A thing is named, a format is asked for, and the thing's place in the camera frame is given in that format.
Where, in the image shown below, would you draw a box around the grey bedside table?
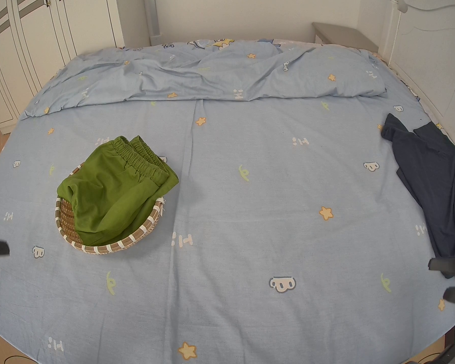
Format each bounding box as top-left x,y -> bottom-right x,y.
312,22 -> 380,52

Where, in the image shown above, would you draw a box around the pale blue quilt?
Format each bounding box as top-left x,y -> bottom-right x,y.
21,38 -> 387,120

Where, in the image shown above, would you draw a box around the round woven basket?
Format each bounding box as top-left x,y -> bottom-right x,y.
54,162 -> 167,257

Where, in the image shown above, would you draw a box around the bed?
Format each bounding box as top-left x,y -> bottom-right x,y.
0,0 -> 455,364

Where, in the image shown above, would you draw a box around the green shorts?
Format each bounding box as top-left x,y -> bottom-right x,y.
57,135 -> 180,246

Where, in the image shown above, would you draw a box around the dark blue garment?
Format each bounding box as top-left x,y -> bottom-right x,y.
381,113 -> 455,280

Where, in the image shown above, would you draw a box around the white wardrobe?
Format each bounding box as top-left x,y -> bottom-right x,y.
0,0 -> 125,135

